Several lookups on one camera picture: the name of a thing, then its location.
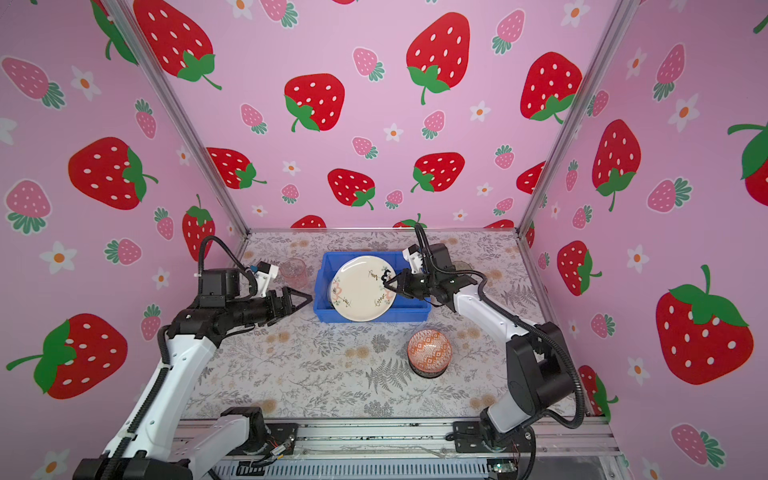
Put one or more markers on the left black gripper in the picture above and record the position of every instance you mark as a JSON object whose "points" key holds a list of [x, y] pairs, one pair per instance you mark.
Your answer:
{"points": [[287, 305]]}

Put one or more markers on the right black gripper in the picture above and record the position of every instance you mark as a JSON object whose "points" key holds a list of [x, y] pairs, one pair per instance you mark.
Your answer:
{"points": [[404, 284]]}

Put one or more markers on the cream floral plate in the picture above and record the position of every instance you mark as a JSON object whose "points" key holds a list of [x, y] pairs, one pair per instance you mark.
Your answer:
{"points": [[357, 291]]}

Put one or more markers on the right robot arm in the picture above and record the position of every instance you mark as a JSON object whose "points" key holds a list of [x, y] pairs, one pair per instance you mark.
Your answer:
{"points": [[542, 380]]}

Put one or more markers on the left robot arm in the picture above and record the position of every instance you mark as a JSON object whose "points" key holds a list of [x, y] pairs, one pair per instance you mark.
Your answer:
{"points": [[228, 302]]}

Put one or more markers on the blue plastic bin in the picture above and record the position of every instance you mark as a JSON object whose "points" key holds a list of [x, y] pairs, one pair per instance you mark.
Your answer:
{"points": [[403, 310]]}

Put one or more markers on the pink glass cup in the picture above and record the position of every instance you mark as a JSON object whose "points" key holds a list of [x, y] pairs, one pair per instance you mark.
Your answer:
{"points": [[294, 273]]}

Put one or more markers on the green glass cup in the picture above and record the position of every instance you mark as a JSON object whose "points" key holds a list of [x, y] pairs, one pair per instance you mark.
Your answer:
{"points": [[463, 268]]}

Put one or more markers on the orange patterned upturned bowl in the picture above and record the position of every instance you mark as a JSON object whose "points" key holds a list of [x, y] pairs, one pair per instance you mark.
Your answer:
{"points": [[429, 353]]}

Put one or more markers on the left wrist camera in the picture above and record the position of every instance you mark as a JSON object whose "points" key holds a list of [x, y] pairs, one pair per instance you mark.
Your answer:
{"points": [[231, 283]]}

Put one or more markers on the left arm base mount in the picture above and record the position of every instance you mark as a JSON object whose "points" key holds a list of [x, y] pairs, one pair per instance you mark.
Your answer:
{"points": [[277, 439]]}

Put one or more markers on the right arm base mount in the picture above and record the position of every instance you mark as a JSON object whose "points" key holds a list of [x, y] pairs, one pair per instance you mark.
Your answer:
{"points": [[475, 436]]}

